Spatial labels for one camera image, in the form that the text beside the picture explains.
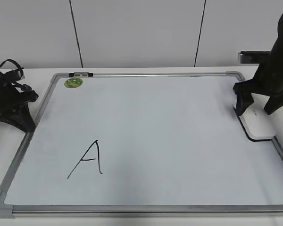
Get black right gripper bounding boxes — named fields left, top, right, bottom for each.
left=233, top=51, right=283, bottom=116

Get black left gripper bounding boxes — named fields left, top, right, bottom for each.
left=0, top=61, right=38, bottom=132

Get white board eraser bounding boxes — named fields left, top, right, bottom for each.
left=233, top=95, right=276, bottom=142

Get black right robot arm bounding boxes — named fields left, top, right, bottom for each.
left=233, top=14, right=283, bottom=116

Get round green magnet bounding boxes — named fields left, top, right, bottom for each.
left=64, top=78, right=83, bottom=89

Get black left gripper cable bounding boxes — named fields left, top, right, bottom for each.
left=0, top=58, right=26, bottom=83

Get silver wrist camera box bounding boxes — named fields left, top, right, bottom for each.
left=238, top=51, right=270, bottom=64

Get white board with grey frame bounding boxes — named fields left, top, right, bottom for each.
left=0, top=71, right=283, bottom=218

